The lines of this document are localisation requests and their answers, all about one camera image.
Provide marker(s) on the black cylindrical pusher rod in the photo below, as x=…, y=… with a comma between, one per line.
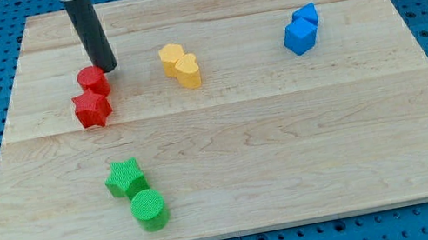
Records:
x=90, y=31

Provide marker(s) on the red star block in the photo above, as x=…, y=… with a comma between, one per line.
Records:
x=91, y=109

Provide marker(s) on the green star block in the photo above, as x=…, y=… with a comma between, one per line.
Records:
x=126, y=179

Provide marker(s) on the red cylinder block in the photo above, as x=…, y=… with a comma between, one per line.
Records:
x=93, y=78

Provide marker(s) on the yellow hexagon block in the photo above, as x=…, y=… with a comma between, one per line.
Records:
x=169, y=55

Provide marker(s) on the yellow heart block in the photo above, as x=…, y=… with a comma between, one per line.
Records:
x=188, y=72

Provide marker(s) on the light wooden board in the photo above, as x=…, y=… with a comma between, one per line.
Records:
x=270, y=140

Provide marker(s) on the green cylinder block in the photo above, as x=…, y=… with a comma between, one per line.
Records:
x=149, y=209

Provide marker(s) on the blue cube block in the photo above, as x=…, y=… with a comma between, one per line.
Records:
x=300, y=36

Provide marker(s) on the blue pentagon block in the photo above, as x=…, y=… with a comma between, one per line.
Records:
x=307, y=13

